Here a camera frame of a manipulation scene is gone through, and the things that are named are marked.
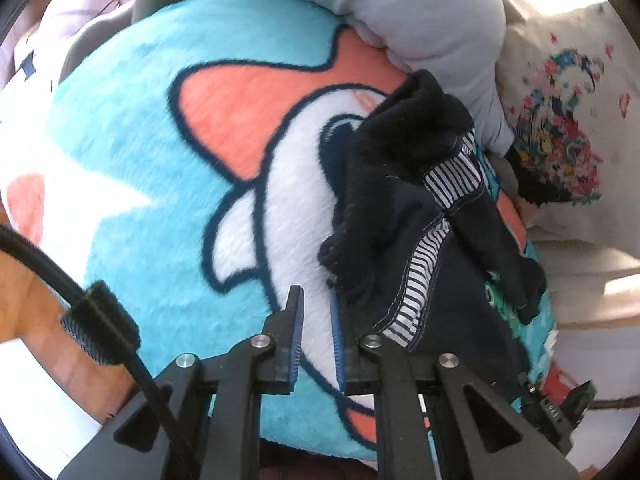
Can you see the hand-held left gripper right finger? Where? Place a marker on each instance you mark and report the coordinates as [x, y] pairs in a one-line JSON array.
[[337, 340]]

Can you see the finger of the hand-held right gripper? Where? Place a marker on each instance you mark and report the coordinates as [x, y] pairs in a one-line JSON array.
[[550, 412]]

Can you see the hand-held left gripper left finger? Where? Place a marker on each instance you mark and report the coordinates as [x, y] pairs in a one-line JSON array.
[[297, 332]]

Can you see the dark navy pants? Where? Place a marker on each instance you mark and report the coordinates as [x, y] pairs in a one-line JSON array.
[[425, 240]]

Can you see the dolphin print fleece blanket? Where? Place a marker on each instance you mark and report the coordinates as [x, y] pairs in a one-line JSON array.
[[210, 170]]

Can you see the floral print cream pillow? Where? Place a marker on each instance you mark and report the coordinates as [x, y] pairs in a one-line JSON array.
[[565, 125]]

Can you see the grey cloth garment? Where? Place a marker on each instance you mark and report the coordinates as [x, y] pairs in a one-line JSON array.
[[415, 25]]

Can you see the pale pink quilted cloth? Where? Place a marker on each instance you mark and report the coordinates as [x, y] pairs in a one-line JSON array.
[[65, 25]]

